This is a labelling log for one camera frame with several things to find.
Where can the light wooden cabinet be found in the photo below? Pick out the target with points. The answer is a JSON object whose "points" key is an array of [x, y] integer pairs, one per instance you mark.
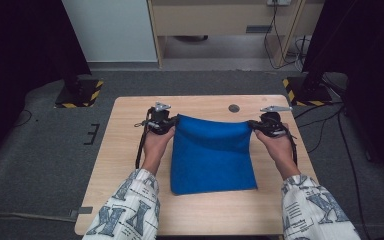
{"points": [[213, 18]]}

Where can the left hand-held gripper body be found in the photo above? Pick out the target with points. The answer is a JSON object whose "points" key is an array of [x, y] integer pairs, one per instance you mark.
{"points": [[159, 121]]}

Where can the white panel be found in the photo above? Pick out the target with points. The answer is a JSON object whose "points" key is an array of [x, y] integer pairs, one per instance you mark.
{"points": [[110, 30]]}

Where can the black yellow striped stand base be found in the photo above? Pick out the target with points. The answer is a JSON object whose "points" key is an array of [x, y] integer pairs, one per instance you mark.
{"points": [[80, 96], [308, 95]]}

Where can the blue microfibre towel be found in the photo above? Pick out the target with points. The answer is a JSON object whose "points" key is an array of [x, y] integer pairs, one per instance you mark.
{"points": [[210, 160]]}

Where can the dark curtain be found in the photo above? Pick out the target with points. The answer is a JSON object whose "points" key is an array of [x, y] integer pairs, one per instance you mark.
{"points": [[20, 50], [366, 50]]}

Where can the dark round table grommet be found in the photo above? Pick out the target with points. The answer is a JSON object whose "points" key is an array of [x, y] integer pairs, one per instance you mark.
{"points": [[234, 108]]}

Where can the grey tape piece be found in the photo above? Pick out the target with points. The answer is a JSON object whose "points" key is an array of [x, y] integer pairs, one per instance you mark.
{"points": [[83, 210]]}

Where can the person's right hand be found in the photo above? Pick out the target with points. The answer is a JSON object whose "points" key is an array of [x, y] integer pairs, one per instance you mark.
{"points": [[280, 150]]}

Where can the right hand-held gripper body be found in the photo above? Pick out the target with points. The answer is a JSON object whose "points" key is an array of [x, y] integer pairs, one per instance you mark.
{"points": [[271, 123]]}

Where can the white power strip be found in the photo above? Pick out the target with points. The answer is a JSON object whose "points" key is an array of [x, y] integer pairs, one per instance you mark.
{"points": [[279, 2]]}

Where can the person's left hand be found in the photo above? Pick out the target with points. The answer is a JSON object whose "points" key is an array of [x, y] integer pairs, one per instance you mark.
{"points": [[156, 150]]}

